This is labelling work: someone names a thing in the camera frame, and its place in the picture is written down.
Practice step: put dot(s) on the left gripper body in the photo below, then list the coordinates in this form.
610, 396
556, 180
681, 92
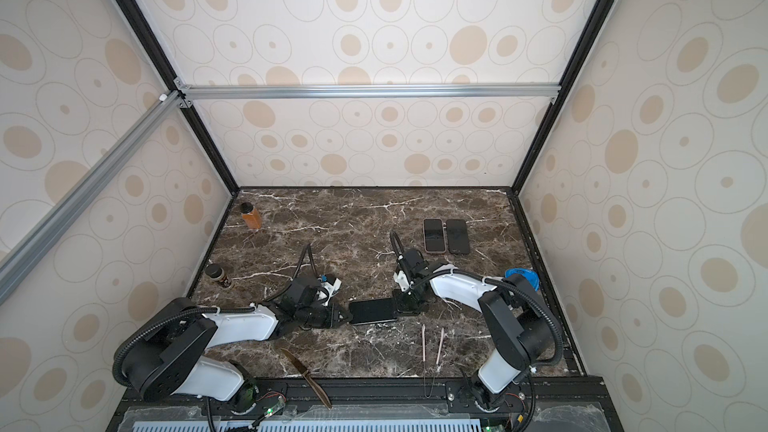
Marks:
322, 318

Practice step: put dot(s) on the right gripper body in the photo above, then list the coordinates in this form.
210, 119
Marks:
407, 302

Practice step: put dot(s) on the silver-edged phone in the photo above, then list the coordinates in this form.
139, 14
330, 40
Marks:
373, 311

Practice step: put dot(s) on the pink phone case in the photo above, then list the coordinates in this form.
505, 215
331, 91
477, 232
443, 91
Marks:
434, 235

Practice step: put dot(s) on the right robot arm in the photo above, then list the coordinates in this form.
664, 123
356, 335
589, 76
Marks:
525, 333

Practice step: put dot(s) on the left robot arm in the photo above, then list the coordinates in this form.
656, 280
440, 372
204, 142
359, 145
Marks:
166, 356

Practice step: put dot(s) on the right pink chopstick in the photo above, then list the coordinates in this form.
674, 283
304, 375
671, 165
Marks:
440, 348

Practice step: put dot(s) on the blue round lid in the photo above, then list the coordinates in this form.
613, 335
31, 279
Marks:
518, 276

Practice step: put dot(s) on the dark jar with lid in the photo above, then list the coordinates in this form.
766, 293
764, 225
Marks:
218, 275

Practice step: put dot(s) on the orange bottle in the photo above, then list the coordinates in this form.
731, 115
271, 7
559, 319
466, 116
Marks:
250, 216

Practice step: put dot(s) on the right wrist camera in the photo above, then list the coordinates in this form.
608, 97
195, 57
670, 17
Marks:
402, 280

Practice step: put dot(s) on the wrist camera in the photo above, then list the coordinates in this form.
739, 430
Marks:
402, 280
330, 285

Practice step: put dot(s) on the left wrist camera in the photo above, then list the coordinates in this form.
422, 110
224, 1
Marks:
330, 285

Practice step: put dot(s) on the wooden-handled knife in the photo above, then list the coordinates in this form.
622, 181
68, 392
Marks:
306, 375

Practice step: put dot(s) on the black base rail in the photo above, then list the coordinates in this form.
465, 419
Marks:
400, 404

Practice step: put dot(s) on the aluminium frame bar back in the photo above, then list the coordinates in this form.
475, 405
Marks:
379, 91

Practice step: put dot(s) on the aluminium frame bar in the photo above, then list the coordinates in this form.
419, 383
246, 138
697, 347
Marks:
379, 91
38, 242

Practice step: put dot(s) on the aluminium frame bar left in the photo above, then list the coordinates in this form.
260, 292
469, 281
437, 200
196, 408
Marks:
38, 242

